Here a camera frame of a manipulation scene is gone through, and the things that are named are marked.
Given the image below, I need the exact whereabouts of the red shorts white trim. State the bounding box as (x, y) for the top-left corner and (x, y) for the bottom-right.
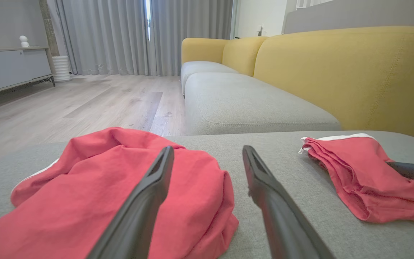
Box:
(299, 133), (414, 224)

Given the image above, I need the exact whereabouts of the white slatted rack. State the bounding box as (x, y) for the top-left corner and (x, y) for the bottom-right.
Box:
(296, 0), (337, 9)

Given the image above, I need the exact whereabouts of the grey sideboard cabinet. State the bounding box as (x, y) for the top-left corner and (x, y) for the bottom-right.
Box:
(0, 46), (56, 99)

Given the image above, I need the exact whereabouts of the grey sofa seat cushion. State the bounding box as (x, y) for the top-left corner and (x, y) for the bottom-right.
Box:
(180, 60), (240, 96)
(184, 72), (342, 136)

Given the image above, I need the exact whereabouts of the red basketball jersey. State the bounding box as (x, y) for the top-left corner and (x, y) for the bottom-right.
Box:
(0, 127), (239, 259)

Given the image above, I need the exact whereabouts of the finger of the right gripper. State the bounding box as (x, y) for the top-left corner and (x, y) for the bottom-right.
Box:
(386, 161), (414, 185)

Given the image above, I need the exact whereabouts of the white ribbed vase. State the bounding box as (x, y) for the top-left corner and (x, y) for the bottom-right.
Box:
(52, 55), (72, 82)

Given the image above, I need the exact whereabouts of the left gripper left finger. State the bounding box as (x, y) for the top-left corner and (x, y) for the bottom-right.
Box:
(87, 146), (175, 259)

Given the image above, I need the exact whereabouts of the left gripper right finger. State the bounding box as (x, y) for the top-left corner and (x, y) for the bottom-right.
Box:
(242, 145), (337, 259)

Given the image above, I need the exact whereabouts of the yellow sofa back cushion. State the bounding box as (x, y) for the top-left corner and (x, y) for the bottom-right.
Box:
(222, 36), (269, 77)
(181, 37), (229, 64)
(253, 26), (414, 137)

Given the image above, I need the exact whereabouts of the grey pleated curtain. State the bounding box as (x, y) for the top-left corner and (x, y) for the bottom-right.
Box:
(149, 0), (233, 77)
(47, 0), (149, 76)

